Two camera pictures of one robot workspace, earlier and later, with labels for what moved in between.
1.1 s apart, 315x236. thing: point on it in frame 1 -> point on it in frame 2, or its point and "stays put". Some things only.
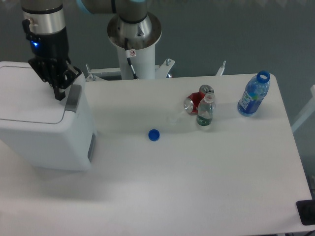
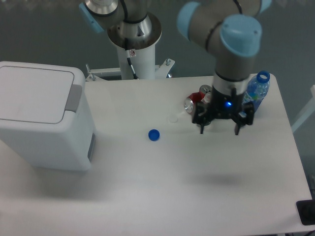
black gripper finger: (69, 76) -> (241, 121)
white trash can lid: (24, 97) stays put
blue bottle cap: (154, 134) stays put
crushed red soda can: (191, 103) stays put
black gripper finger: (51, 70) -> (202, 116)
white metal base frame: (161, 71) stays put
